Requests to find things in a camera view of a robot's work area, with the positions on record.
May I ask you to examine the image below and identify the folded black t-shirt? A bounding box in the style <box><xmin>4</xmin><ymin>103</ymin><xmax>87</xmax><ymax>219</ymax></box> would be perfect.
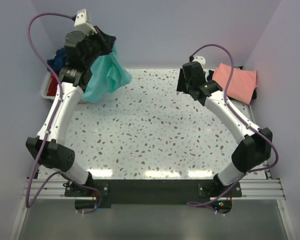
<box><xmin>206</xmin><ymin>66</ymin><xmax>259</xmax><ymax>101</ymax></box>

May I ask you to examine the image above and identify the folded salmon pink t-shirt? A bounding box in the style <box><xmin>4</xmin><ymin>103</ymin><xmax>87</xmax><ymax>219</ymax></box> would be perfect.
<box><xmin>212</xmin><ymin>62</ymin><xmax>258</xmax><ymax>105</ymax></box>

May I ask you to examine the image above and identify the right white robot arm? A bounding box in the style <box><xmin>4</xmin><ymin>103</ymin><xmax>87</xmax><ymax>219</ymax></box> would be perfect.
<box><xmin>176</xmin><ymin>61</ymin><xmax>273</xmax><ymax>197</ymax></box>

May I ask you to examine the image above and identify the red t-shirt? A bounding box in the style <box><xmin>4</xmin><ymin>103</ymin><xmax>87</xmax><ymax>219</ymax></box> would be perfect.
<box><xmin>46</xmin><ymin>74</ymin><xmax>58</xmax><ymax>97</ymax></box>

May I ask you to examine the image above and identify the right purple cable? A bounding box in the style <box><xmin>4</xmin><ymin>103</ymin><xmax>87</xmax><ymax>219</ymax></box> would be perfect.
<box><xmin>186</xmin><ymin>43</ymin><xmax>280</xmax><ymax>213</ymax></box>

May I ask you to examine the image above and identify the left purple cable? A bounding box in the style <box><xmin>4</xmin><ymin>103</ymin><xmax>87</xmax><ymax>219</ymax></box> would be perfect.
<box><xmin>25</xmin><ymin>12</ymin><xmax>101</xmax><ymax>215</ymax></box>

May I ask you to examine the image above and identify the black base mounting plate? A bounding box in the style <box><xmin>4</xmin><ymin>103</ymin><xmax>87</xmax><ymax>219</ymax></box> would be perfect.
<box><xmin>64</xmin><ymin>178</ymin><xmax>243</xmax><ymax>210</ymax></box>

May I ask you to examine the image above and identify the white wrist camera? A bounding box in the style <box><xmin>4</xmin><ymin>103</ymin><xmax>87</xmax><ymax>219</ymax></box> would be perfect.
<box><xmin>189</xmin><ymin>55</ymin><xmax>206</xmax><ymax>69</ymax></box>
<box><xmin>74</xmin><ymin>9</ymin><xmax>97</xmax><ymax>35</ymax></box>

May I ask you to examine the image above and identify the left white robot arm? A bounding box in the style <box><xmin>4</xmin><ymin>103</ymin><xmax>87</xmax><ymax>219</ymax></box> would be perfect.
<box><xmin>25</xmin><ymin>23</ymin><xmax>116</xmax><ymax>196</ymax></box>

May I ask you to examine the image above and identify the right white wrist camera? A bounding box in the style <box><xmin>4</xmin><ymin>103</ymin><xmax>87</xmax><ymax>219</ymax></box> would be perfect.
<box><xmin>189</xmin><ymin>55</ymin><xmax>206</xmax><ymax>69</ymax></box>

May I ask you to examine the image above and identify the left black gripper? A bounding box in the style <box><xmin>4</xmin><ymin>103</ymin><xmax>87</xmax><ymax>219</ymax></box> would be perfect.
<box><xmin>83</xmin><ymin>25</ymin><xmax>116</xmax><ymax>67</ymax></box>

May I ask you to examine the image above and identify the navy blue t-shirt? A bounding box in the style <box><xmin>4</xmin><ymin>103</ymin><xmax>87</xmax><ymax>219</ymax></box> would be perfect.
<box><xmin>46</xmin><ymin>47</ymin><xmax>69</xmax><ymax>75</ymax></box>

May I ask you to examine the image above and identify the white plastic laundry basket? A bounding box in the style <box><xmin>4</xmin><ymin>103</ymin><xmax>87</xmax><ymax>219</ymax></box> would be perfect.
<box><xmin>40</xmin><ymin>72</ymin><xmax>55</xmax><ymax>101</ymax></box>

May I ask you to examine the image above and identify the purple cable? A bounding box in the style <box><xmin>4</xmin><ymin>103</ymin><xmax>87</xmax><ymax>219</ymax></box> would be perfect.
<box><xmin>186</xmin><ymin>43</ymin><xmax>280</xmax><ymax>213</ymax></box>
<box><xmin>25</xmin><ymin>12</ymin><xmax>101</xmax><ymax>215</ymax></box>

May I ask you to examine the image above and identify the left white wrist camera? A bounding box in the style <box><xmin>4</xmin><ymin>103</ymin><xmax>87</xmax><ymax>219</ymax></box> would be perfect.
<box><xmin>74</xmin><ymin>9</ymin><xmax>97</xmax><ymax>35</ymax></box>

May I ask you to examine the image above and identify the teal t-shirt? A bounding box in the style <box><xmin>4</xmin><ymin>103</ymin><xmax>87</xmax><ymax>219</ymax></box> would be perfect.
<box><xmin>82</xmin><ymin>46</ymin><xmax>132</xmax><ymax>104</ymax></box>

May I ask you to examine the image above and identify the aluminium rail frame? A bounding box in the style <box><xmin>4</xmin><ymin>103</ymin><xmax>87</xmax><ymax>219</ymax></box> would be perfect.
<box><xmin>10</xmin><ymin>178</ymin><xmax>297</xmax><ymax>240</ymax></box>

